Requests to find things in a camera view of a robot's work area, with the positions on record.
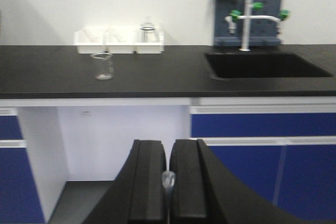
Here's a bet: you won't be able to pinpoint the white lab faucet green knobs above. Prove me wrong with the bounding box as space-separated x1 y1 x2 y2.
225 0 290 52

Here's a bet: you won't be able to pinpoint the black lab sink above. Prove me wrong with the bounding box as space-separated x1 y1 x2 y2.
205 52 333 79

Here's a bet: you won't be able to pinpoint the white middle storage bin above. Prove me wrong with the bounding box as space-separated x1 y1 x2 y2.
104 26 135 54

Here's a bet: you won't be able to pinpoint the clear glass beaker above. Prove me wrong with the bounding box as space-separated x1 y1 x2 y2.
90 52 114 80

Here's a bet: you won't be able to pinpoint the blue cabinet drawer right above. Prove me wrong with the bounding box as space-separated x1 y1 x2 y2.
191 113 335 137

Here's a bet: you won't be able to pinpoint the white storage bin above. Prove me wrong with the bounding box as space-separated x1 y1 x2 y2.
104 26 135 54
134 25 164 54
73 27 107 54

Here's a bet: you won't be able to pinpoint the transparent plastic pipette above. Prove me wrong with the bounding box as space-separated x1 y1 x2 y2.
162 170 176 223

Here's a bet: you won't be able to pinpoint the blue-grey pegboard drying rack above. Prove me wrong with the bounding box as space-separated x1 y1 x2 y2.
214 0 281 47

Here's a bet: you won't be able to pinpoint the white right storage bin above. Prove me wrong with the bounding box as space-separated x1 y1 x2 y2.
134 25 164 54

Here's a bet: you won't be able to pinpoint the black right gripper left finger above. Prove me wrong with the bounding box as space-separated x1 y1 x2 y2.
84 140 166 223

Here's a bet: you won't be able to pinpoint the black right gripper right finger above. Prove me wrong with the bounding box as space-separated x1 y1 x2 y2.
170 140 290 223

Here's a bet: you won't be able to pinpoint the round glass flask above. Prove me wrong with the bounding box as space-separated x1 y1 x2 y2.
140 16 159 42

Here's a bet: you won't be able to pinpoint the blue cabinet left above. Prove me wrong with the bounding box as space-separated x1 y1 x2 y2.
1 115 45 223

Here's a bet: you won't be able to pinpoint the blue cabinet door right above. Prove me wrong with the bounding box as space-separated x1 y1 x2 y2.
210 145 335 220

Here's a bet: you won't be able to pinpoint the white left storage bin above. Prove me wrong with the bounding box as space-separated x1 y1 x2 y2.
73 27 107 54

